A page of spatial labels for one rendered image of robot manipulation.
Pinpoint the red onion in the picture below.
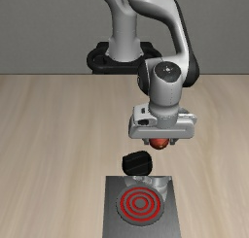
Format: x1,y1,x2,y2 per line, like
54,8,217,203
149,138,169,151

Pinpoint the grey stove plate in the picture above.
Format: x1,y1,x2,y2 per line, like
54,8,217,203
102,175,182,238

